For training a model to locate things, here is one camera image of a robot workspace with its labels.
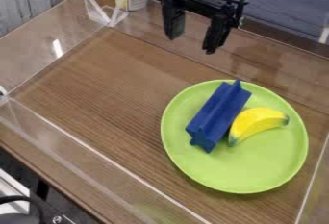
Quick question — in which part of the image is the clear acrylic enclosure wall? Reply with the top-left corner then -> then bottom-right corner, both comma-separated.
0,0 -> 329,224

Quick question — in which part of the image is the blue cross-shaped block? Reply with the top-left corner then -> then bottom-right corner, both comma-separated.
184,80 -> 251,153

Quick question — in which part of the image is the yellow toy banana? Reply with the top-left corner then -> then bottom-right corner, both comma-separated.
227,107 -> 288,147

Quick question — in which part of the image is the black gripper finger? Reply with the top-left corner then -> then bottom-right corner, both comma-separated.
201,14 -> 231,55
161,0 -> 184,40

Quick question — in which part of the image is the green round plate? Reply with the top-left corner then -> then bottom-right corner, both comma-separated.
160,80 -> 308,193

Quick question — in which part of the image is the clear acrylic corner bracket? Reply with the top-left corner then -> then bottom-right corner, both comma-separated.
82,0 -> 128,28

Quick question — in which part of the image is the black cable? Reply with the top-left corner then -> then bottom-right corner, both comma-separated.
0,195 -> 46,224

